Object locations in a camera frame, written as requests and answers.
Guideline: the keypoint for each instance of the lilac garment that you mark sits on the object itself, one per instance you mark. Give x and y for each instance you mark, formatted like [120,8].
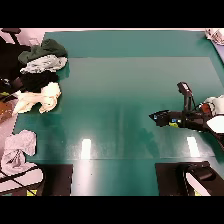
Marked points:
[18,146]

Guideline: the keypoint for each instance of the cream T-shirt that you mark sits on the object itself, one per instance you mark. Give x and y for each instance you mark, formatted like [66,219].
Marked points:
[46,96]

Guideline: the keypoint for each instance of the dark green garment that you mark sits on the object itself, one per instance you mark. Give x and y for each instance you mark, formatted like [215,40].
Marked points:
[45,50]

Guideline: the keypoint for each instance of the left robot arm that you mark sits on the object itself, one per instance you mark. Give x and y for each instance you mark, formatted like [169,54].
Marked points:
[20,181]

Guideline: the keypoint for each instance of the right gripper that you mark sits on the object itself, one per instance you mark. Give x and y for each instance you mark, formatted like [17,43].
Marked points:
[174,119]

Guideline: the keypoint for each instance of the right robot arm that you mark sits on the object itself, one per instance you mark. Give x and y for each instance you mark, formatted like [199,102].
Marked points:
[200,121]

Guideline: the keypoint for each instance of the grey garment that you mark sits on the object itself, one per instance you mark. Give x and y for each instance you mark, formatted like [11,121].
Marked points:
[45,64]

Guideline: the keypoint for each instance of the pale folded garment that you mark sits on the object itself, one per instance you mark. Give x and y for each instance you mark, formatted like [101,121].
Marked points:
[216,101]

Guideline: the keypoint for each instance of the brown folded garment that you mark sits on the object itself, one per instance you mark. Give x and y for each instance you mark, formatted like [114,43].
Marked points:
[206,108]

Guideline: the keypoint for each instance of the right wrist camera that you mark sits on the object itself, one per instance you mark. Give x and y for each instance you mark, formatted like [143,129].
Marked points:
[185,91]

